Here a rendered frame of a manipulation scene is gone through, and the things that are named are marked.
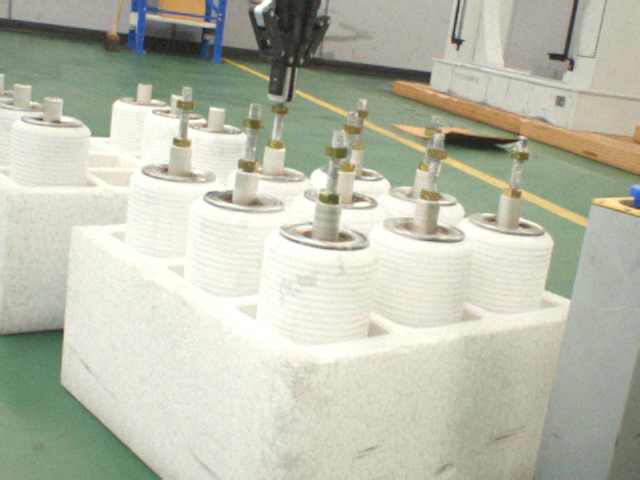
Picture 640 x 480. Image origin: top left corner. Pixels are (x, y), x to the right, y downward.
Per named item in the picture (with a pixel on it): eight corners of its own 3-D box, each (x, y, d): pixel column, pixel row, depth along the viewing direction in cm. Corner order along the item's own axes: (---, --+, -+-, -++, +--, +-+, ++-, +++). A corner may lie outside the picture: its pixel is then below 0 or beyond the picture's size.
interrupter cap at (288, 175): (317, 180, 101) (318, 174, 101) (285, 188, 94) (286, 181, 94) (259, 167, 104) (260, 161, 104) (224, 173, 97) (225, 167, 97)
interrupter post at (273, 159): (286, 178, 100) (290, 149, 99) (275, 180, 98) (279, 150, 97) (267, 174, 101) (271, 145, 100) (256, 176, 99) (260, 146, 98)
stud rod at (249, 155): (238, 184, 83) (248, 102, 81) (247, 184, 83) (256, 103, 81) (244, 187, 82) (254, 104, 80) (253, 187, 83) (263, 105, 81)
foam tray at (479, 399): (330, 340, 123) (349, 213, 119) (565, 472, 95) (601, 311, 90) (59, 384, 98) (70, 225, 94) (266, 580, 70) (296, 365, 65)
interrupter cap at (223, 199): (288, 220, 80) (289, 212, 80) (203, 211, 79) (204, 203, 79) (279, 201, 87) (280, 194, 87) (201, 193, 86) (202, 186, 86)
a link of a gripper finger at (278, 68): (279, 46, 96) (273, 94, 97) (264, 44, 93) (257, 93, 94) (291, 48, 95) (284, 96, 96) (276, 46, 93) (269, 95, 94)
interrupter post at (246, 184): (257, 210, 82) (261, 175, 81) (231, 207, 82) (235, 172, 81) (255, 204, 84) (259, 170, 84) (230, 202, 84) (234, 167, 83)
